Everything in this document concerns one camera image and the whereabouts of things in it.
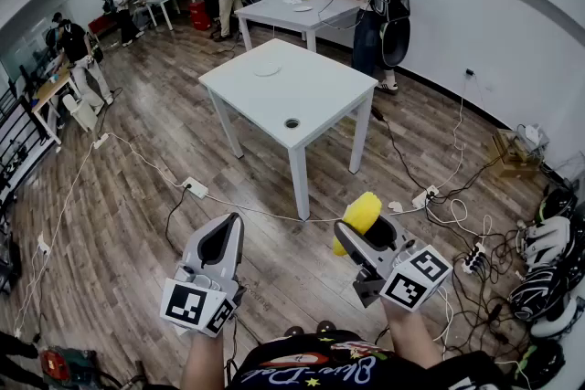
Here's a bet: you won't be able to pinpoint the person's black printed shirt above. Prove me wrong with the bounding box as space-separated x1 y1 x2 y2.
226 328 516 390

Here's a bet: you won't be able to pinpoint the person's left forearm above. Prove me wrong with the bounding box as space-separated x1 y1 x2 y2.
180 328 226 390

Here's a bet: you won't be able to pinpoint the red green tool bag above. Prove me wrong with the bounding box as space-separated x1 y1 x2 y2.
38 345 100 390

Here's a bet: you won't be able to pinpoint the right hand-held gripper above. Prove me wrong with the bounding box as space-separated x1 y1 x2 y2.
333 213 453 313

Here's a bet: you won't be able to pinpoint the wooden desk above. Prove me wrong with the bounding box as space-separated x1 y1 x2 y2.
30 68 81 146

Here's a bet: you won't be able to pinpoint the yellow banana toy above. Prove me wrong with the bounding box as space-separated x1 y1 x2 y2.
332 191 383 257

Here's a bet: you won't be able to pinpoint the row of helmets on floor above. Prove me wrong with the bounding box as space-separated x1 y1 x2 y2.
507 184 585 390

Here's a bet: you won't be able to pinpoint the person's right forearm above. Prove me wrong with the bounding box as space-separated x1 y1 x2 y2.
381 300 443 370

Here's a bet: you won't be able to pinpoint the black round pouch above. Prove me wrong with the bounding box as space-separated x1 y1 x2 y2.
378 17 411 69

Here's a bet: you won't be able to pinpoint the tangle of floor cables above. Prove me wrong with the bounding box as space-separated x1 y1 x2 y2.
369 104 531 369

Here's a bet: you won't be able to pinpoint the red sofa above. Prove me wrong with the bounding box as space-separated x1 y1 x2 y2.
87 13 116 37

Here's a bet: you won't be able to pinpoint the white waste bin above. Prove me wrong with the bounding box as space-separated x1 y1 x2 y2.
62 93 99 132

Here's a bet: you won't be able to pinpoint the long white table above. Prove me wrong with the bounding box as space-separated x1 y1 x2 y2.
234 0 362 54

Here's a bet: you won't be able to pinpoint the cardboard boxes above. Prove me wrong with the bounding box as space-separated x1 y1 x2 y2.
491 128 541 179

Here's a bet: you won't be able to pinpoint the white square table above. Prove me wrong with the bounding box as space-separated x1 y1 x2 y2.
198 37 379 223

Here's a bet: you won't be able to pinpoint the black metal rack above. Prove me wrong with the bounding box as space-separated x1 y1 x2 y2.
0 79 52 202

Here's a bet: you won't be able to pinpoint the clear plate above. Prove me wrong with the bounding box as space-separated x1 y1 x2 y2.
253 61 282 78

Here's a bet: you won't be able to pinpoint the red bin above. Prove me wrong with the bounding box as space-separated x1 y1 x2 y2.
188 1 212 32

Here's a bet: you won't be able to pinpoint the long white floor cable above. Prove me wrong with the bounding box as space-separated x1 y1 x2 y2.
13 132 342 337

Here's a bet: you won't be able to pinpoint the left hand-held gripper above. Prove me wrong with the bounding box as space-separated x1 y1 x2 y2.
159 212 247 338

